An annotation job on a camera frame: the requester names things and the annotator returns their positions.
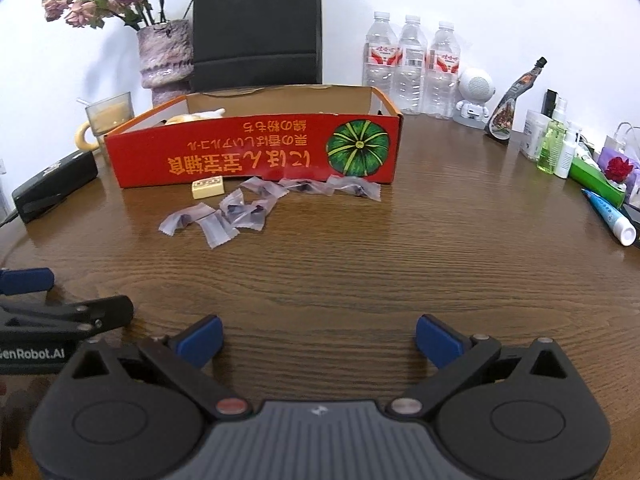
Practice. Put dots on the green spray bottle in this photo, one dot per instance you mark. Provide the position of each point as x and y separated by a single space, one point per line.
550 150

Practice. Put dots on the yellow mug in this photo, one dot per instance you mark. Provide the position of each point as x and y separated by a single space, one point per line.
82 137

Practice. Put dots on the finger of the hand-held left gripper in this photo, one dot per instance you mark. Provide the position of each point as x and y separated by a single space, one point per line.
25 281
75 315

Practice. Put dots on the tan and white plush toy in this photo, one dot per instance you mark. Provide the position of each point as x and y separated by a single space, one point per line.
195 117

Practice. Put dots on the purple box with red rose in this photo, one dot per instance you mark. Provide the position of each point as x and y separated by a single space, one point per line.
620 167

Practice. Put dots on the blue tube with white cap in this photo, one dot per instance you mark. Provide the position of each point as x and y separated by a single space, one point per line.
607 215

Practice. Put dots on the brown wooden desktop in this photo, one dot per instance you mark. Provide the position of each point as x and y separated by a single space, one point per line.
350 260

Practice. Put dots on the black paper bag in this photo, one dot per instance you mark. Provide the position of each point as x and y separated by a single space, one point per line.
255 25

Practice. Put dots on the clear water bottle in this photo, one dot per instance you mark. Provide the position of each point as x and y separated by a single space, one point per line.
441 70
381 55
411 65

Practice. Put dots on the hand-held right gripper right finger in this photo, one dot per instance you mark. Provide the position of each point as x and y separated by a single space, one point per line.
440 340

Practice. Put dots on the red cardboard box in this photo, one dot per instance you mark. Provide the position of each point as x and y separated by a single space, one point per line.
250 150

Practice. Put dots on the clear glass cup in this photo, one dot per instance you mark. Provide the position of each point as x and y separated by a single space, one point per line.
110 112

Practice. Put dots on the purple mottled vase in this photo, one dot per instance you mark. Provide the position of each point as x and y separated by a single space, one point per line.
165 60

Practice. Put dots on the pile of clear candy wrappers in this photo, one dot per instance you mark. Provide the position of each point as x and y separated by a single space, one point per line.
220 230

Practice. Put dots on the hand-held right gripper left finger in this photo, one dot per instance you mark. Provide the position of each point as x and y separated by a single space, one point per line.
200 337

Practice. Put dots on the yellow mahjong tile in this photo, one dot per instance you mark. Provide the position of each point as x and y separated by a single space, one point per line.
206 188

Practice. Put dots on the white pump bottle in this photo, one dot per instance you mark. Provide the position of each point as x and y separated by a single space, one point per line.
566 155

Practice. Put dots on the white robot-shaped speaker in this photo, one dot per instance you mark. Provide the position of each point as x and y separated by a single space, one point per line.
475 90

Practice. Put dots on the dark spouted sauce pouch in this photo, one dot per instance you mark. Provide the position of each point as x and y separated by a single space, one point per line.
510 105

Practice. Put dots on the green box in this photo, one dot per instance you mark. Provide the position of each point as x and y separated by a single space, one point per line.
595 180

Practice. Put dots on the black box with stickers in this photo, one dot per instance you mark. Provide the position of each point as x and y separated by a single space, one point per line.
55 185

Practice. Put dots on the white jar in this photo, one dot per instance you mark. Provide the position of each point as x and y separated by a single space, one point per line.
532 135

